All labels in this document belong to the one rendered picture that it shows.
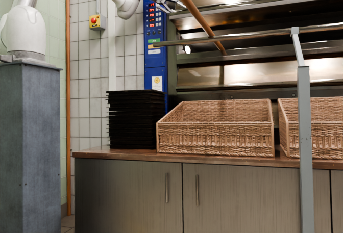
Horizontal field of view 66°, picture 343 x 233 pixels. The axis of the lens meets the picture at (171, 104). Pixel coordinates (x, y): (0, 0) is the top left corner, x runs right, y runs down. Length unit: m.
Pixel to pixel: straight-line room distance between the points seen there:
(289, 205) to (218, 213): 0.30
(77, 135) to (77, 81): 0.42
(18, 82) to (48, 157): 0.35
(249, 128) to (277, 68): 0.63
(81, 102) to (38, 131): 0.93
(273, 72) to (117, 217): 1.21
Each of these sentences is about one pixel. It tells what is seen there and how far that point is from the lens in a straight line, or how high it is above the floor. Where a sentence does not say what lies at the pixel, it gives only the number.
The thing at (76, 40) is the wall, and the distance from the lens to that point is 2.27.
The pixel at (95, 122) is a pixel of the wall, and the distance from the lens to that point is 2.10.
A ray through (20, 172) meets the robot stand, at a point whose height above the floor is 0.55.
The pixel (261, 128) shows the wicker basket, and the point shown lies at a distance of 1.24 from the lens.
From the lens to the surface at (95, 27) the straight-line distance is 2.11.
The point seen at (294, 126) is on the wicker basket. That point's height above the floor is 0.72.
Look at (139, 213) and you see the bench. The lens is 1.41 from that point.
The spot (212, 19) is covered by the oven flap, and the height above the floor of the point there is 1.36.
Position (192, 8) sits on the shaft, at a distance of 1.08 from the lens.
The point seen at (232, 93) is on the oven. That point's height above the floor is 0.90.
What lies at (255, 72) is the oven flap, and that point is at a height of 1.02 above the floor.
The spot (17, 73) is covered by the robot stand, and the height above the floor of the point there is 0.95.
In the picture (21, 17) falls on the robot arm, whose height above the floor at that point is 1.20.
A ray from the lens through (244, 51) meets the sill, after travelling 1.77.
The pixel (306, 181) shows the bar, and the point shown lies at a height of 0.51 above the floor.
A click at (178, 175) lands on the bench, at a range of 1.28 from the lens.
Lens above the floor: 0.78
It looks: 2 degrees up
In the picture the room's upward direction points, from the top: 1 degrees counter-clockwise
